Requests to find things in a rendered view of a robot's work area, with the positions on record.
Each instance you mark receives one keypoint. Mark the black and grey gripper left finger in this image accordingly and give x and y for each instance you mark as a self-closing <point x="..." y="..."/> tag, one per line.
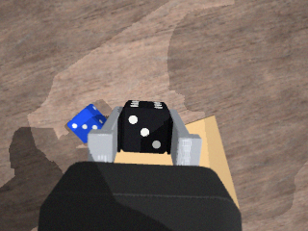
<point x="104" y="143"/>

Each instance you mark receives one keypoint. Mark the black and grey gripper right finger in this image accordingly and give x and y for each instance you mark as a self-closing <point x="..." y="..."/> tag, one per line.
<point x="183" y="147"/>

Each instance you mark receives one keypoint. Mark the tan flat mat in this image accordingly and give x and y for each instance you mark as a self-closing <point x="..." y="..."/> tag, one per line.
<point x="212" y="153"/>

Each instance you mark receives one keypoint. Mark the blue die with white pips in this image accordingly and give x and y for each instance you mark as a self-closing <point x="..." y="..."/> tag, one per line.
<point x="89" y="118"/>

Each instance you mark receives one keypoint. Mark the black die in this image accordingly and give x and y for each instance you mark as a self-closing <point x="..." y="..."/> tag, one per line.
<point x="144" y="127"/>

